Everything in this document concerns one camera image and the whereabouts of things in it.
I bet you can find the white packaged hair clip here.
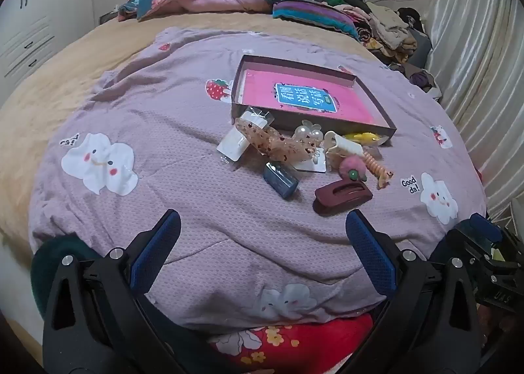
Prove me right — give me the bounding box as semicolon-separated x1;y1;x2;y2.
216;109;273;162

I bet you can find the maroon hair clip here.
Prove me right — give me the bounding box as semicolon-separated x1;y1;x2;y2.
313;180;374;217

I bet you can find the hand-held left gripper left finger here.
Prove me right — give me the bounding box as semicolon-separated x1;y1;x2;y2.
42;209;193;374

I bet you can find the earring card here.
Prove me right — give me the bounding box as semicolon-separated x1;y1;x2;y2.
292;145;328;173

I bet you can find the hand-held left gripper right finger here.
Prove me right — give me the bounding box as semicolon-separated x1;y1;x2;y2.
345;209;483;374

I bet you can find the striped pillow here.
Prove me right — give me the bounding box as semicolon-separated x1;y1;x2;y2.
272;0;361;37

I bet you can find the dark green cloth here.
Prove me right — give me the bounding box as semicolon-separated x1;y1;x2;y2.
30;233;103;317

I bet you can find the yellow hair clip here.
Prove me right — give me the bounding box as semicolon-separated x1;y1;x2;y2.
342;131;387;148

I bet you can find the pearl cherry hair clip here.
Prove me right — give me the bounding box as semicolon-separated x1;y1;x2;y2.
292;120;326;146

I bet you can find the white wardrobe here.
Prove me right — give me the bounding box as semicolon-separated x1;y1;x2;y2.
0;0;103;80

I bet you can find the pink pompom hair clip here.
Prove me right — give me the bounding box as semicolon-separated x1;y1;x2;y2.
336;155;369;184

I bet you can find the cream curtain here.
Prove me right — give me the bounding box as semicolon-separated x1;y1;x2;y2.
423;0;524;219

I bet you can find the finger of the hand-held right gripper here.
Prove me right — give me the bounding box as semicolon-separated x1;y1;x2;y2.
446;212;504;262

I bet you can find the small blue box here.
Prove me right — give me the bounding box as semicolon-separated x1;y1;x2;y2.
263;161;299;199

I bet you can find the red floral cloth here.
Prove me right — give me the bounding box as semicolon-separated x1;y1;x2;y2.
207;312;375;374

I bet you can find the pink book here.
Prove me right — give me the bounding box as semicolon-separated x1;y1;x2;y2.
241;68;387;129

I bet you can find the orange spiral hair tie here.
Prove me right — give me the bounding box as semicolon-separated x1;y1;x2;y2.
362;151;394;190

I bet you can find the grey cardboard box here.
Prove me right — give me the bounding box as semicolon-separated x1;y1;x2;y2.
230;55;397;148

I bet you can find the sheer bow hair clip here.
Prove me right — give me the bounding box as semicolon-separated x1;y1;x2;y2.
234;116;318;164

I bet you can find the cream claw clip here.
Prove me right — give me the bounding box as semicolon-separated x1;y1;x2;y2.
323;131;365;164

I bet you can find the purple printed blanket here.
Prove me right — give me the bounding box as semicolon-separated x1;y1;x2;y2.
28;26;488;329

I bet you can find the pile of clothes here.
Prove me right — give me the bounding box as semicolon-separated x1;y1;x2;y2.
323;0;443;100

